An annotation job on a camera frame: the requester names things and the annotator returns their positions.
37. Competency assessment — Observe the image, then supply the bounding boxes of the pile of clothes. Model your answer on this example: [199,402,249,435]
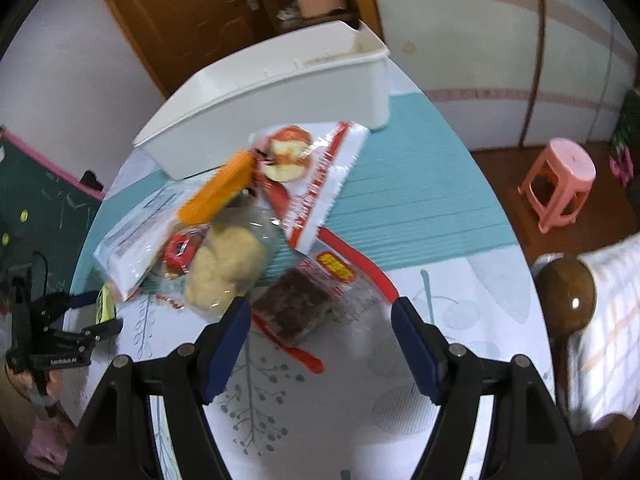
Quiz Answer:
[606,89,640,188]

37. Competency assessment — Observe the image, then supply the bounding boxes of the pink plastic stool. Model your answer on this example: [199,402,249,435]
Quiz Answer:
[517,137,597,234]

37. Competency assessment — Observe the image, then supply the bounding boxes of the wooden corner shelf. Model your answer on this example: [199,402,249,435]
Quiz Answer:
[260,0,386,43]

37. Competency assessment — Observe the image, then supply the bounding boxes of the floral wardrobe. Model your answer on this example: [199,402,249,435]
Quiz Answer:
[365,0,640,152]

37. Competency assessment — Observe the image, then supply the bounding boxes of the small green packet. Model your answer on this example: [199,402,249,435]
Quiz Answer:
[95,282,119,325]

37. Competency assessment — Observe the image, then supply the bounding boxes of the green chalkboard with pink frame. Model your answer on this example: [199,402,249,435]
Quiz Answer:
[0,127,108,273]

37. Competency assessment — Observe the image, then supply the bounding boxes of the clear packet of pale puffs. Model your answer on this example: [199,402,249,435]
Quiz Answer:
[182,199,282,318]

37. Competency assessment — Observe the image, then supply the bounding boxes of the brown wooden door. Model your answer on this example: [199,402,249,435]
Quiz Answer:
[87,0,281,100]

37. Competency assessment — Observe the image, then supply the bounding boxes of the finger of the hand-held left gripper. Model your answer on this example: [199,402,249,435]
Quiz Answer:
[50,317,124,352]
[30,290,99,332]

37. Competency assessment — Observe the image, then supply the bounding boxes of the brown cake red wrapper packet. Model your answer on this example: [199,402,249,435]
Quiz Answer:
[249,226,399,375]

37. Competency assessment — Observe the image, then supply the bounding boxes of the pink cloth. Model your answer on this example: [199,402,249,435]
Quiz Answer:
[22,407,78,473]

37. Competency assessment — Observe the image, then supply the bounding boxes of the white plastic bin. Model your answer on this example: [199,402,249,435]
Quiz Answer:
[132,20,391,182]

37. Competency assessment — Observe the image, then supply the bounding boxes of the checked white blanket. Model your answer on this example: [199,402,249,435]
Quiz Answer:
[564,232,640,438]

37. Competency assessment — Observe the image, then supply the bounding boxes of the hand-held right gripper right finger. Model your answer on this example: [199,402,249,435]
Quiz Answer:
[390,296,583,480]

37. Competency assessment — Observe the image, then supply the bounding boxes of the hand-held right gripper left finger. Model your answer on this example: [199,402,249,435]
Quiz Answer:
[65,296,251,480]

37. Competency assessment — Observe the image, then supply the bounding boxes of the red white apple print packet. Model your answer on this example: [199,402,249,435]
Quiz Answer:
[249,120,372,254]

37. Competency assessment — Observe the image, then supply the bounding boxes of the brown wooden bed post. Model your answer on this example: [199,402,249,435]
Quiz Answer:
[534,255,599,353]

